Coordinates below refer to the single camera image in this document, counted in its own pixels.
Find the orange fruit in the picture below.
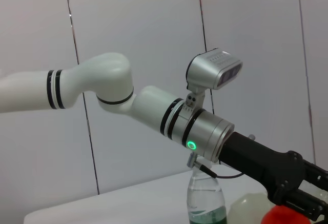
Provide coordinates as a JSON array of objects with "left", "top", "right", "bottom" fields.
[{"left": 261, "top": 205, "right": 311, "bottom": 224}]

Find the pale green glass fruit plate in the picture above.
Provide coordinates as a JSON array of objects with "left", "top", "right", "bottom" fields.
[{"left": 228, "top": 192, "right": 271, "bottom": 224}]

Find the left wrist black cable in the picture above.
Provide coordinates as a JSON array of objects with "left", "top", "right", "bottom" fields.
[{"left": 187, "top": 153, "right": 244, "bottom": 179}]

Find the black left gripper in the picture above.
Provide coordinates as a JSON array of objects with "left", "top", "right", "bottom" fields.
[{"left": 219, "top": 131, "right": 328, "bottom": 221}]

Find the clear bottle with green label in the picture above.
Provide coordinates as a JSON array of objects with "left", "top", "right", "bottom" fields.
[{"left": 187, "top": 157, "right": 228, "bottom": 224}]

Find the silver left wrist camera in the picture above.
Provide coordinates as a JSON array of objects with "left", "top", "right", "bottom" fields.
[{"left": 186, "top": 49, "right": 243, "bottom": 113}]

